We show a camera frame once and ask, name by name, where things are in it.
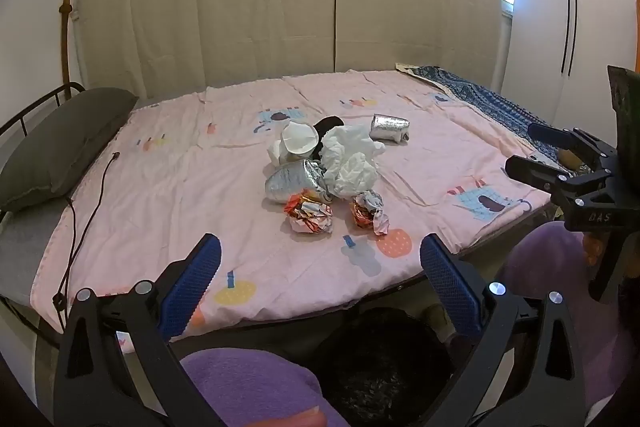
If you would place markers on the blue patterned cloth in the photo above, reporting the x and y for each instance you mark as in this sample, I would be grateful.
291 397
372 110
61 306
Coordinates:
480 99

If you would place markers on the crumpled orange foil wrapper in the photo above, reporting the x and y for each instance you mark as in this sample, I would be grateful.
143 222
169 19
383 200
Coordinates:
307 214
367 209

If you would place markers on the white wardrobe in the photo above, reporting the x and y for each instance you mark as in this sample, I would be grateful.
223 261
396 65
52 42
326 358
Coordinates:
540 32

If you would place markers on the crushed white paper cup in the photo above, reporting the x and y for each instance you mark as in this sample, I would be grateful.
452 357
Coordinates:
299 138

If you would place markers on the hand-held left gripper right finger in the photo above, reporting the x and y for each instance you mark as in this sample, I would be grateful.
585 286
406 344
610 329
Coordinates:
450 287

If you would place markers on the grey pillow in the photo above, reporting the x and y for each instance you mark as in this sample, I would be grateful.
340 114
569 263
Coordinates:
60 147

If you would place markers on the black metal bed frame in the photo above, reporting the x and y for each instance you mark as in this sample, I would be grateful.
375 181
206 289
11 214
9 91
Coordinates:
50 95

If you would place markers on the wooden stick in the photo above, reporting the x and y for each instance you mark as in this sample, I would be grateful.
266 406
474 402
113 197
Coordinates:
63 32

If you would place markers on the pink printed bedsheet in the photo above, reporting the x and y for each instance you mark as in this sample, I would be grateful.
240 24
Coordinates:
175 187

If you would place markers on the black cloth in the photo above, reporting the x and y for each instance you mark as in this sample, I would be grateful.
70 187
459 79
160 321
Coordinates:
330 124

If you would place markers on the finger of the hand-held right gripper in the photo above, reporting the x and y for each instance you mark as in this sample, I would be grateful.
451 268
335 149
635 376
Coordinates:
530 172
550 134

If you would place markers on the crumpled white plastic bag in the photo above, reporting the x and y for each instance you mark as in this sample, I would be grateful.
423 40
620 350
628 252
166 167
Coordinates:
350 162

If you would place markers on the black trash bag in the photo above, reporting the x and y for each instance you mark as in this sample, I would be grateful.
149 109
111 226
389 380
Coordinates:
380 367

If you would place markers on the purple fleece pants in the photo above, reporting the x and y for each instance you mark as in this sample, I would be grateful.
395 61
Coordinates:
240 382

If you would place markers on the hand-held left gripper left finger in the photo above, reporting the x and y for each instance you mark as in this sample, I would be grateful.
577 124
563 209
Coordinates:
195 277

